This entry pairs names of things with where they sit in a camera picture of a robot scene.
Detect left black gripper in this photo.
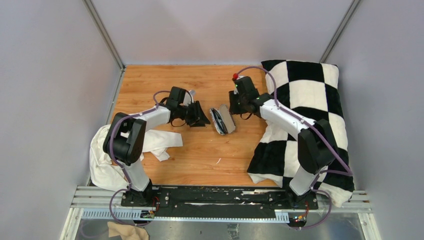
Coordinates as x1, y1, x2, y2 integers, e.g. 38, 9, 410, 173
177, 101, 210, 128

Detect black sunglasses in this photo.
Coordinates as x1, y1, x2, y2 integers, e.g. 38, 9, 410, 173
209, 108, 228, 135

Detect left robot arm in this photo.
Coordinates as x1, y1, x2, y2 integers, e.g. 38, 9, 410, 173
103, 86, 211, 207

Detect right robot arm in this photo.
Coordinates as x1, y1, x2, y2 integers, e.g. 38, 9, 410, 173
229, 73, 339, 209

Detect black white checkered pillow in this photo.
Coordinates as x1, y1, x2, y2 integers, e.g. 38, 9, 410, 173
247, 59, 349, 187

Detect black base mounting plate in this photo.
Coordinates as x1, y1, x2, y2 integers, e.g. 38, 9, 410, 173
121, 185, 319, 214

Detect white crumpled cloth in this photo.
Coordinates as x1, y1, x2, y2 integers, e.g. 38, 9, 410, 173
89, 124, 183, 192

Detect beige cloth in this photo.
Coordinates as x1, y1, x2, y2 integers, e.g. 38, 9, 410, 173
107, 221, 150, 240

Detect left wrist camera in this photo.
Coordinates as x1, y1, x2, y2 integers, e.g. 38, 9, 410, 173
187, 89, 196, 105

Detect aluminium frame rail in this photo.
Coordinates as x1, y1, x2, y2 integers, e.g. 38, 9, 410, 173
70, 190, 373, 223

